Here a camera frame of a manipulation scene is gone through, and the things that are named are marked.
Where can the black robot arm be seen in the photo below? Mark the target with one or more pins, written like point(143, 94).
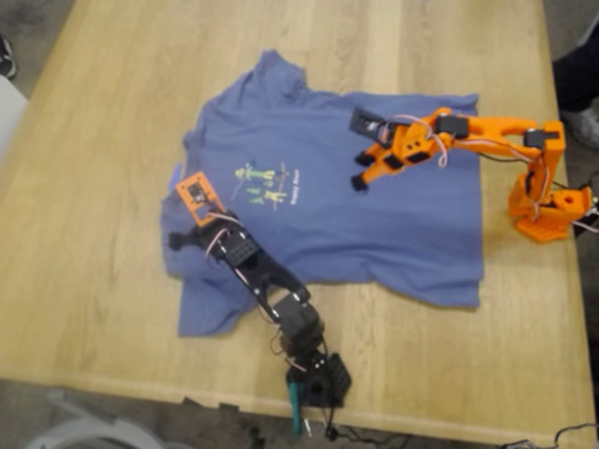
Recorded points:
point(295, 318)

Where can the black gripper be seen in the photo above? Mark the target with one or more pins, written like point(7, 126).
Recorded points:
point(202, 237)

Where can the small black caster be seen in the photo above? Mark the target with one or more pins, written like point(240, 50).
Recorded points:
point(257, 437)

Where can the dark sneaker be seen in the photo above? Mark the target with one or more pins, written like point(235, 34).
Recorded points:
point(5, 58)

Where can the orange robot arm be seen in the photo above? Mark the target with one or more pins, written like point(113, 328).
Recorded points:
point(496, 128)

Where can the white chair seat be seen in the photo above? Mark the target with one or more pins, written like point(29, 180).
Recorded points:
point(9, 117)

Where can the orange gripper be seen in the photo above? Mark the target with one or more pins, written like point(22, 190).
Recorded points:
point(380, 161)

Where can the grey sneaker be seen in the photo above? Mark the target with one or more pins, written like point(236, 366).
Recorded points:
point(582, 128)

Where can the blue printed T-shirt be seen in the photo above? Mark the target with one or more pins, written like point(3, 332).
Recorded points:
point(351, 224)

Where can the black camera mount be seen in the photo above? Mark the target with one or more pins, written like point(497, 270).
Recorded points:
point(362, 122)

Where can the grey round chair base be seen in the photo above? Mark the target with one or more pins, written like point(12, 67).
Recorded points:
point(93, 430)

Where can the orange camera mount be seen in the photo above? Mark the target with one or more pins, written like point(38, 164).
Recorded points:
point(181, 188)

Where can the short blue tape piece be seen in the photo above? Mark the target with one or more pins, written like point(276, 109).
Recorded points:
point(172, 175)

